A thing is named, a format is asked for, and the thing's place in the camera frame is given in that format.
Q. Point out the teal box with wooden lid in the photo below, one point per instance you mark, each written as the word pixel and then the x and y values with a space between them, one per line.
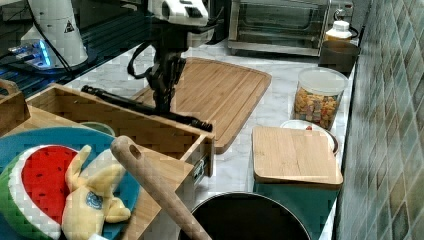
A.
pixel 298 169

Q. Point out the green ceramic bowl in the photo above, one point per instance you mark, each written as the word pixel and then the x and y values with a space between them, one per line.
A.
pixel 100 127

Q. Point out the large wooden cutting board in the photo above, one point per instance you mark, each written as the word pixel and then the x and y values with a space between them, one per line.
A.
pixel 222 94

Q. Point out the clear plastic snack container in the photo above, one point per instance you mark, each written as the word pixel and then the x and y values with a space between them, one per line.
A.
pixel 318 95

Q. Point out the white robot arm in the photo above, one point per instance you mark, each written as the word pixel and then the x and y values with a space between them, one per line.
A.
pixel 176 26

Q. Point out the blue round plate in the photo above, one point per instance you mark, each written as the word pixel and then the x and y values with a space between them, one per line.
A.
pixel 75 138

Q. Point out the plush watermelon slice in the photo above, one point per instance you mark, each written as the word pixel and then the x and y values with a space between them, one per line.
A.
pixel 33 191

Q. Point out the plush peeled banana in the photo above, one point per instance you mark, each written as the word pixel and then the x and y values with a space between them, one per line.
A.
pixel 91 201

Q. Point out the dark cylindrical cup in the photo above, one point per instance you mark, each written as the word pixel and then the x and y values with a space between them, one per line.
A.
pixel 338 55

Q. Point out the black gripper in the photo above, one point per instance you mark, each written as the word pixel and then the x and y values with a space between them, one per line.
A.
pixel 167 68

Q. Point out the black pot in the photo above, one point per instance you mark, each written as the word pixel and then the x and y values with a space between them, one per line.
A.
pixel 248 216

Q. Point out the white capped bottle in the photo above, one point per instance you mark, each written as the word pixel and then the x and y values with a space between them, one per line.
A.
pixel 339 31

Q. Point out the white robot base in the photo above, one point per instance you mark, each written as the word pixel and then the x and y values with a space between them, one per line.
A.
pixel 54 41

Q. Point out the stainless toaster oven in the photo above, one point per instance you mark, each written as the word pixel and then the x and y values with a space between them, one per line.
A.
pixel 284 26

